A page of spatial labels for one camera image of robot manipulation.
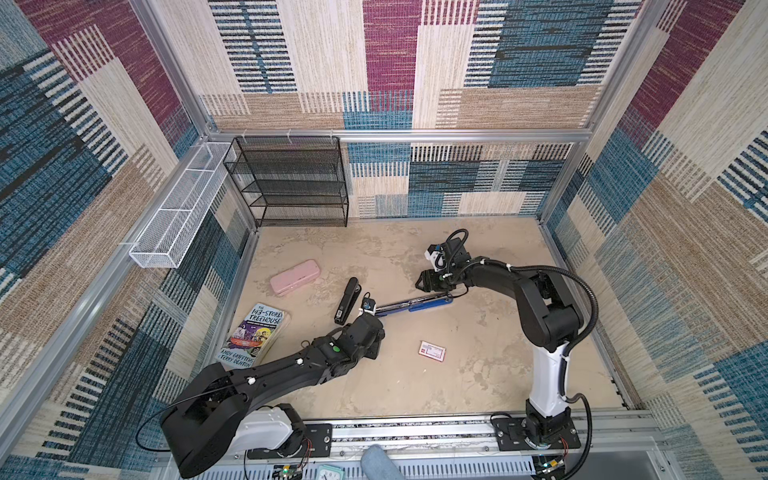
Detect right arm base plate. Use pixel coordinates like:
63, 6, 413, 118
489, 413, 582, 452

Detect black stapler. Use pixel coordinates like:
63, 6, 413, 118
333, 277, 361, 325

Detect grey rounded object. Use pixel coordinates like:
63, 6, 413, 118
360, 445, 405, 480

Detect pink pencil case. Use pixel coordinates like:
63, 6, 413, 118
269, 259, 321, 297

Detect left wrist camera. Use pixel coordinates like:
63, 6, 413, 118
359, 292, 377, 316

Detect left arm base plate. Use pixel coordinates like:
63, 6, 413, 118
246, 423, 333, 461

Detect black mesh shelf rack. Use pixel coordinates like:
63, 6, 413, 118
223, 136, 349, 227

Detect teal electronics box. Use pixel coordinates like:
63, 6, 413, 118
315, 465, 345, 480

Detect purple paperback book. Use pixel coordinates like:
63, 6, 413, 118
215, 303, 289, 370

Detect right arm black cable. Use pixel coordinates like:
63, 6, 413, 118
443, 227, 600, 480

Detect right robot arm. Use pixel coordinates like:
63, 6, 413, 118
416, 238, 584, 448

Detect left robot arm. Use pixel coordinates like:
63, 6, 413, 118
160, 313, 385, 479

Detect white wire basket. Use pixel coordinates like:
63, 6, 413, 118
129, 142, 230, 269

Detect red white staple box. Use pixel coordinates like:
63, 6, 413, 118
418, 341, 446, 362

